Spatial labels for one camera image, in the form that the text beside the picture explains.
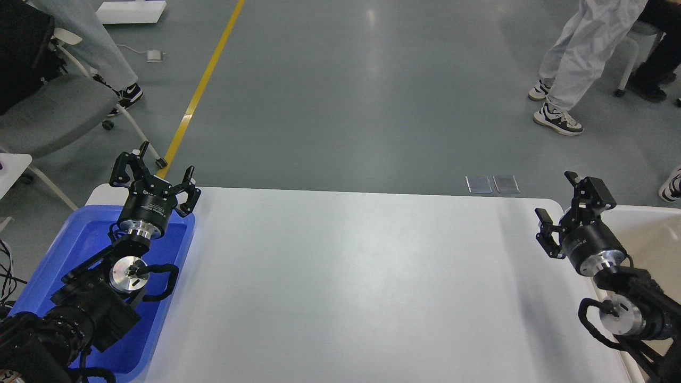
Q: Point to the blue plastic bin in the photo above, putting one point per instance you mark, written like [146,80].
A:
[85,233]

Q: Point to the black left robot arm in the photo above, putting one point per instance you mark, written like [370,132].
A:
[96,306]

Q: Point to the white power adapter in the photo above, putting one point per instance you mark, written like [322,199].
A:
[154,56]

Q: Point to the grey office chair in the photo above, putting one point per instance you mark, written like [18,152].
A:
[57,114]

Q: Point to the person in grey trousers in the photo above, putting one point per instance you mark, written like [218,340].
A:
[97,49]

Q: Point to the small white side table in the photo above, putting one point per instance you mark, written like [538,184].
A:
[13,165]

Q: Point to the beige plastic bin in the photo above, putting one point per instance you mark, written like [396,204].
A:
[651,235]

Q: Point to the white chair with casters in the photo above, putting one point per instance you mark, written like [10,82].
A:
[638,31]

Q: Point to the white foam block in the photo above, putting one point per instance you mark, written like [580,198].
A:
[131,12]

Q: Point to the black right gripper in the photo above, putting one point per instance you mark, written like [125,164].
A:
[592,247]

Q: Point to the right metal floor plate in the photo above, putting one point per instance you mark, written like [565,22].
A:
[506,184]

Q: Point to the person in white trousers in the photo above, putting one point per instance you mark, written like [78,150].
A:
[578,58]

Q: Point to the left metal floor plate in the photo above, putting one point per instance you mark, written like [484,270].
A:
[478,184]

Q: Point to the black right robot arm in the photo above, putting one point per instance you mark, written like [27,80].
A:
[637,317]

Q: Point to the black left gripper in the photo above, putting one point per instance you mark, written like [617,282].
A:
[147,206]

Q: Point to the metal floor plate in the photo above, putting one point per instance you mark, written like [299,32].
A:
[506,184]
[478,184]

